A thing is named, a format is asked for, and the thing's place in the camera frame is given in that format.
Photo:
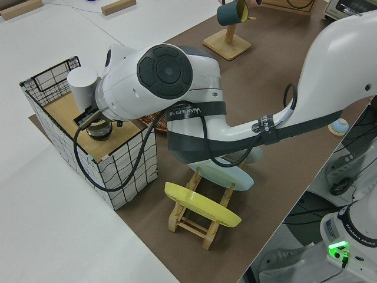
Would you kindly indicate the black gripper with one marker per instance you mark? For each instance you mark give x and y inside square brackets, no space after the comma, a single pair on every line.
[88,109]

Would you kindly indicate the white cup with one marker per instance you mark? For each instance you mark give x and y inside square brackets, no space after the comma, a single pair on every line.
[82,85]

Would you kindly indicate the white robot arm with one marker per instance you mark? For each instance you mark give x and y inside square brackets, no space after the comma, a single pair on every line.
[123,76]

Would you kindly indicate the round wicker basket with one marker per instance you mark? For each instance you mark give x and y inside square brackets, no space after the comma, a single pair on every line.
[153,122]

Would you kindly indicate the wooden block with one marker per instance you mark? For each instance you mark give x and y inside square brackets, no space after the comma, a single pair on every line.
[20,9]
[117,6]

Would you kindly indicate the yellow plate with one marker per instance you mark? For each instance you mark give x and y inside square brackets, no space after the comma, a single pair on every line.
[203,206]

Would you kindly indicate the wooden mug rack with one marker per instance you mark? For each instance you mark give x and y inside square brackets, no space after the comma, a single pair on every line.
[229,44]

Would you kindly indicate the light blue plate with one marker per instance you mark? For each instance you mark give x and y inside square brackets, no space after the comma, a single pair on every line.
[229,177]

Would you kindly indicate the wooden plate rack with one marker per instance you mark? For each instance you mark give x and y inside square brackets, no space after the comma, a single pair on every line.
[191,228]

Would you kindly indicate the dark blue mug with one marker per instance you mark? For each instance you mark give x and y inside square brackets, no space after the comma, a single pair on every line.
[228,13]

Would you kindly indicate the grey plate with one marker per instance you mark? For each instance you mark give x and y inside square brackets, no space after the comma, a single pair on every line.
[255,154]

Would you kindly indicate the wooden cabinet box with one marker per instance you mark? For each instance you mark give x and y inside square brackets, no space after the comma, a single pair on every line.
[277,7]

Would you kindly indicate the blue bell with wooden base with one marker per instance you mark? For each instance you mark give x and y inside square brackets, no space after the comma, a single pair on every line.
[338,127]

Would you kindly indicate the white toaster oven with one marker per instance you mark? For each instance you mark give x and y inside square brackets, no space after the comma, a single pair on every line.
[347,9]

